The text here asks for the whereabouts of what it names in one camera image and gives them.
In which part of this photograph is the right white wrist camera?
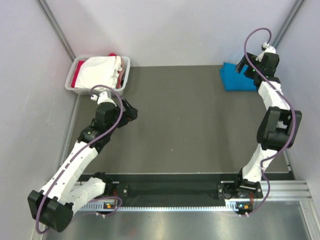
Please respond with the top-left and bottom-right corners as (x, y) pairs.
(255, 42), (276, 62)

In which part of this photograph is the grey slotted cable duct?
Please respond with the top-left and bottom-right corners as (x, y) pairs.
(79, 201), (252, 213)

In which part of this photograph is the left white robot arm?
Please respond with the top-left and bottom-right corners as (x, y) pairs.
(27, 98), (138, 234)

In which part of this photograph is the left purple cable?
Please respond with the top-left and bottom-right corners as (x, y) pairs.
(35, 84), (124, 235)

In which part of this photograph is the blue t shirt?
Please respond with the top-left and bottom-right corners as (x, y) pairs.
(219, 62), (256, 92)

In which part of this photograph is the red t shirt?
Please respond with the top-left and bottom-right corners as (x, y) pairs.
(71, 52), (126, 89)

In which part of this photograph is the white t shirt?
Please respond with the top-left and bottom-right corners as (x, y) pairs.
(74, 55), (123, 91)

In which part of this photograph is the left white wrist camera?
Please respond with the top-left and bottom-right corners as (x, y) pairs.
(90, 91), (116, 105)

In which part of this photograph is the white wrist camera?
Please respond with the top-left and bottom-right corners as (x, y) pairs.
(90, 91), (116, 105)
(255, 42), (276, 62)

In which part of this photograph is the white plastic bin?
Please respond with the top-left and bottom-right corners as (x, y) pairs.
(64, 55), (131, 96)

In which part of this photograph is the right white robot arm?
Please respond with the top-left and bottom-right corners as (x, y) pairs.
(233, 51), (302, 198)

